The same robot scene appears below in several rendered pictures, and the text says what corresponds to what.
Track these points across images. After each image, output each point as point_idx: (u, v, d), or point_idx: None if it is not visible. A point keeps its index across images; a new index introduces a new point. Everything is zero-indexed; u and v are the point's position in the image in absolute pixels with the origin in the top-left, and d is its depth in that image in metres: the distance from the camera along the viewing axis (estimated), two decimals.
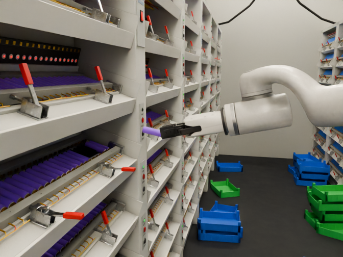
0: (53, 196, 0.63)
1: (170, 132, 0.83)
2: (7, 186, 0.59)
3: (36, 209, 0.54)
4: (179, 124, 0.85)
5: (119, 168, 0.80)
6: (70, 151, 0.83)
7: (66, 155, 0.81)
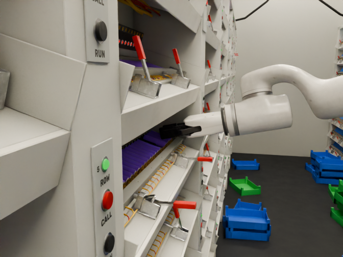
0: (145, 185, 0.58)
1: (170, 133, 0.82)
2: None
3: (143, 198, 0.49)
4: (179, 124, 0.86)
5: (194, 157, 0.75)
6: (139, 140, 0.78)
7: (138, 144, 0.76)
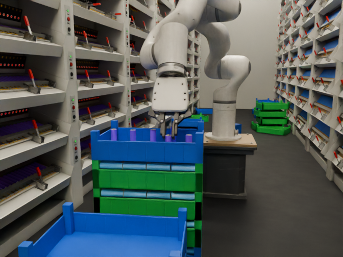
0: None
1: (161, 127, 0.85)
2: None
3: (83, 2, 1.51)
4: None
5: (114, 14, 1.77)
6: None
7: None
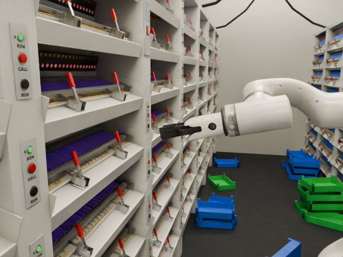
0: None
1: None
2: (47, 159, 0.81)
3: (76, 175, 0.76)
4: (178, 134, 0.83)
5: (119, 144, 1.03)
6: (87, 137, 1.05)
7: (85, 140, 1.03)
